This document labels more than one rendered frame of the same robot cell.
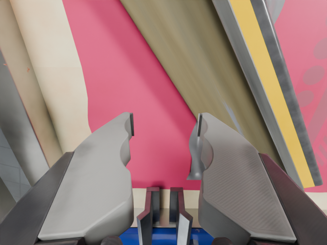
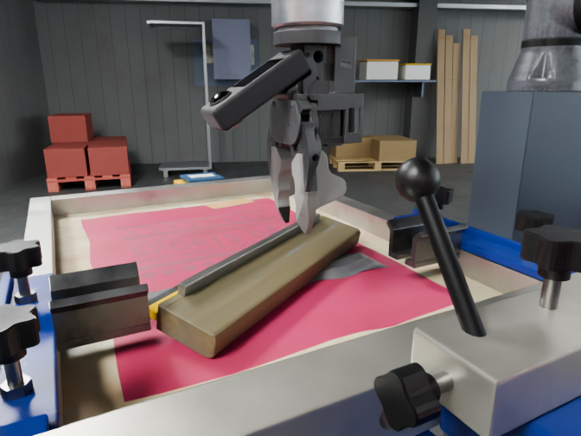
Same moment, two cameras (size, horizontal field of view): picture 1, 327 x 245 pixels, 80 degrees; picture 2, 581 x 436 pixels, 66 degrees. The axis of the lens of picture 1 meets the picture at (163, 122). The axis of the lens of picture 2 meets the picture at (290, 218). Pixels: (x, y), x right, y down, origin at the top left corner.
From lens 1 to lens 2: 0.47 m
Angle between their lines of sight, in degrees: 62
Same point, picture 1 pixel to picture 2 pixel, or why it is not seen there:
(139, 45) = (284, 317)
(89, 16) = (281, 343)
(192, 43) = (258, 273)
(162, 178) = (404, 277)
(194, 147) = (347, 272)
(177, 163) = (376, 275)
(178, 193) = (392, 249)
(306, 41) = not seen: hidden behind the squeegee
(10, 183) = not seen: outside the picture
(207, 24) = (244, 270)
